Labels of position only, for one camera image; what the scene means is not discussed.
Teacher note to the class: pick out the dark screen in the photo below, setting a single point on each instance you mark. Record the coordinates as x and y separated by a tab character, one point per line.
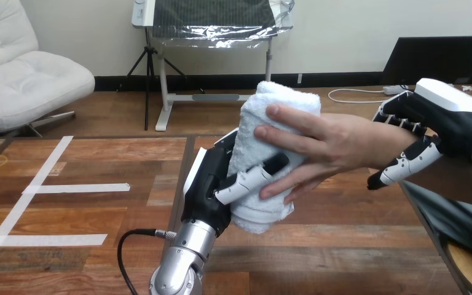
435	61

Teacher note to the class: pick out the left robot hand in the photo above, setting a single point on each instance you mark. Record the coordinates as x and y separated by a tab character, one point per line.
203	191

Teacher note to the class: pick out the black tripod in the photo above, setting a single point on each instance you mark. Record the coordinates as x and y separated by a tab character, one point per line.
148	73

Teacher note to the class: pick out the wooden stool seat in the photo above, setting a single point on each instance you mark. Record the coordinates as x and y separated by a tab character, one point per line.
469	268

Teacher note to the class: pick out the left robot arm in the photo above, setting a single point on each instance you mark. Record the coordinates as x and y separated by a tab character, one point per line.
183	256

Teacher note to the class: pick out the white desk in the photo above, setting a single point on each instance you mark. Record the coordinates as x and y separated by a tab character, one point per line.
163	97

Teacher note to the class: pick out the person's forearm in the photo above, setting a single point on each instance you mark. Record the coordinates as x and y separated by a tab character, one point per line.
464	183

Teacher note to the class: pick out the white power strip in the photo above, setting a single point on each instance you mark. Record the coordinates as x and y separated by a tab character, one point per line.
397	89

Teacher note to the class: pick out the foil sheet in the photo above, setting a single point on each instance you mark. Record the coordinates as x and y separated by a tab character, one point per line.
219	20

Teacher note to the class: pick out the white cushioned chair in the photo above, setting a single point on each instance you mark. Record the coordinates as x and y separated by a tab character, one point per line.
24	81

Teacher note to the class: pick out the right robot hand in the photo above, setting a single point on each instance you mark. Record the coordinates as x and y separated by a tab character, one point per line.
452	118

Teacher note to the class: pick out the white towel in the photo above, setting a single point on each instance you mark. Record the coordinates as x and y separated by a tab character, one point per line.
260	150

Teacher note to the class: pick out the person's hand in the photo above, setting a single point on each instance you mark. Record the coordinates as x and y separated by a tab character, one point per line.
342	142

